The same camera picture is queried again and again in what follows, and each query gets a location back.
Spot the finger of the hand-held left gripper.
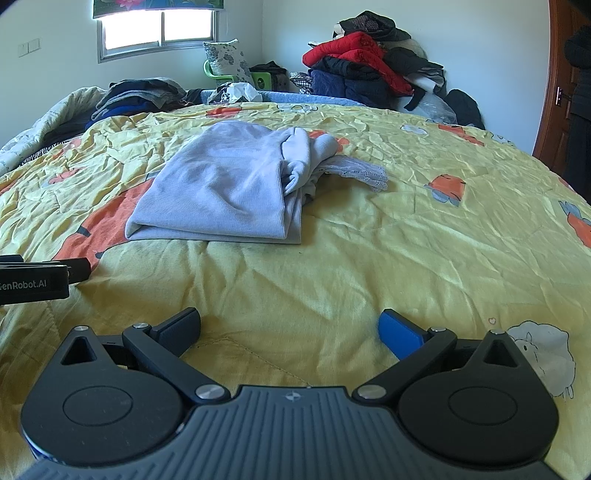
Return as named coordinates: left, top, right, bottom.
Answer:
left=60, top=258, right=90, bottom=283

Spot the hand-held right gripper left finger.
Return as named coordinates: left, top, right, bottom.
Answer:
left=48, top=307, right=232, bottom=408

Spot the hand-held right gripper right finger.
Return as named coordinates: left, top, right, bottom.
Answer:
left=352, top=309, right=532, bottom=403

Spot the white long-sleeve shirt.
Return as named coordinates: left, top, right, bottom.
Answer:
left=124, top=121, right=389, bottom=245

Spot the stack of folded dark clothes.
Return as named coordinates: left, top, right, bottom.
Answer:
left=90, top=78, right=204, bottom=123

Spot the yellow printed bed sheet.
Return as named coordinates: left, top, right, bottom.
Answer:
left=0, top=102, right=591, bottom=480

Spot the white patterned quilt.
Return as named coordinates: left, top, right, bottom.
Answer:
left=0, top=85, right=112, bottom=176

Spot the clear plastic bag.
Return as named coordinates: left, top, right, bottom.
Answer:
left=413, top=90, right=458, bottom=125

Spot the large black bag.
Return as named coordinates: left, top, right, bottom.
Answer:
left=445, top=89, right=485, bottom=130

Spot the white crumpled cloth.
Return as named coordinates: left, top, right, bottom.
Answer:
left=217, top=82, right=264, bottom=104

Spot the window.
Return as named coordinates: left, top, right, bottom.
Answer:
left=92, top=0, right=227, bottom=63

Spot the blue blanket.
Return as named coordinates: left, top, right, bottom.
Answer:
left=208, top=90, right=365, bottom=109

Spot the brown wooden door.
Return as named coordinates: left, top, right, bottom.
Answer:
left=531, top=0, right=591, bottom=185

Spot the navy padded jacket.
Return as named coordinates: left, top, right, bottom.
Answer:
left=309, top=55, right=398, bottom=109

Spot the green chair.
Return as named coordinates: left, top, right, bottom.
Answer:
left=204, top=60, right=273, bottom=90

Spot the grey patterned pillow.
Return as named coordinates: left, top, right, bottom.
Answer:
left=203, top=39, right=254, bottom=84

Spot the black-white checkered cloth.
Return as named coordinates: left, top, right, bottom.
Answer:
left=289, top=70, right=315, bottom=95

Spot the dark grey garment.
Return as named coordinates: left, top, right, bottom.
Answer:
left=383, top=39, right=446, bottom=112

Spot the red jacket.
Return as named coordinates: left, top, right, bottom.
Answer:
left=302, top=31, right=414, bottom=95

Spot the black crumpled garment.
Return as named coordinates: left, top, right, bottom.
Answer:
left=337, top=10, right=411, bottom=42

